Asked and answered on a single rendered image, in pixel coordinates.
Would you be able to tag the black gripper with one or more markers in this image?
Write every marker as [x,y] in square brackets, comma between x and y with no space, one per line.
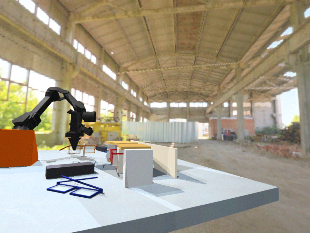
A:
[74,134]

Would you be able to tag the dark blue rectangular glasses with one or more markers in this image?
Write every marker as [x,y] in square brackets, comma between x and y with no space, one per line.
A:
[80,191]

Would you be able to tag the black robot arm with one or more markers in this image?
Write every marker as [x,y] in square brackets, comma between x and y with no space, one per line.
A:
[29,120]

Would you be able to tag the beige flat panel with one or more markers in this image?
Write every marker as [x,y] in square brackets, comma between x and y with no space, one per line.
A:
[164,158]

